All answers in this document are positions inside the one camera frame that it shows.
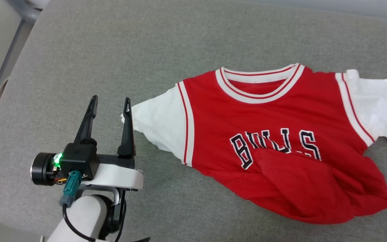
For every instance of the grey metal frame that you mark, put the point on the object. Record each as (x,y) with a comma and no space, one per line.
(25,11)

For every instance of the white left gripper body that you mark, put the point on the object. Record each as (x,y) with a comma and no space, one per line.
(119,176)

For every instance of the red white Bulls jersey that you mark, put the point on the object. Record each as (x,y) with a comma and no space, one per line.
(281,117)

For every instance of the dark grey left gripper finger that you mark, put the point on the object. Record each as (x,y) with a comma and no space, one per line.
(86,129)
(127,141)

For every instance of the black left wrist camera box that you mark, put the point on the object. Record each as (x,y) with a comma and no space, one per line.
(79,159)

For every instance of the teal left camera connector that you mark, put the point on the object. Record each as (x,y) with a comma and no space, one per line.
(71,188)

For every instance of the grey fabric sofa cushion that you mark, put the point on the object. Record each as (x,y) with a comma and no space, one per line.
(213,33)

